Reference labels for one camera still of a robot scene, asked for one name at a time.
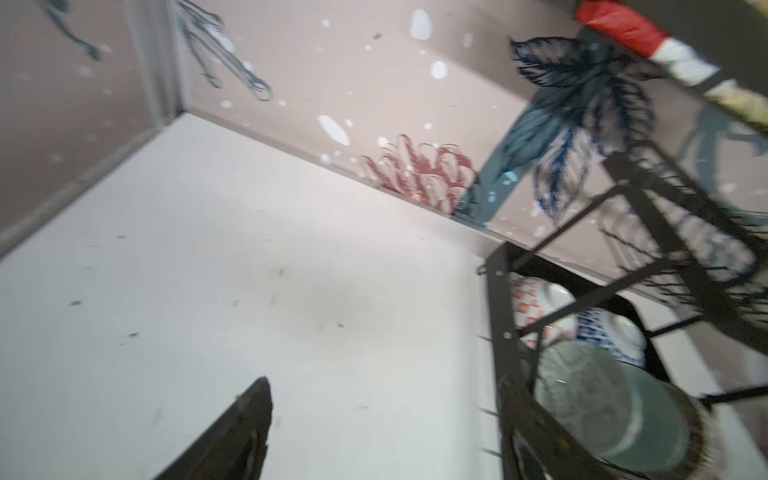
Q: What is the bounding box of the blue geometric patterned bowl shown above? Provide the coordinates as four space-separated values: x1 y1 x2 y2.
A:
511 277 578 347

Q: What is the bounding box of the red cassava chips bag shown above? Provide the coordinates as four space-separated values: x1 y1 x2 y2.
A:
574 1 767 135

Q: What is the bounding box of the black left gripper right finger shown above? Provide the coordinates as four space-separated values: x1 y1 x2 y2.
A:
497 375 612 479

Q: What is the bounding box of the orange diamond white bowl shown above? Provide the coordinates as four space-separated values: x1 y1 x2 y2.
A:
534 340 642 457

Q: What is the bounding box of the black two-tier dish rack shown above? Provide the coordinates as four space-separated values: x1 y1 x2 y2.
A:
476 140 768 480

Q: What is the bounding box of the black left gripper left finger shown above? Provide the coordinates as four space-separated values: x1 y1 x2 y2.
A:
157 376 273 480

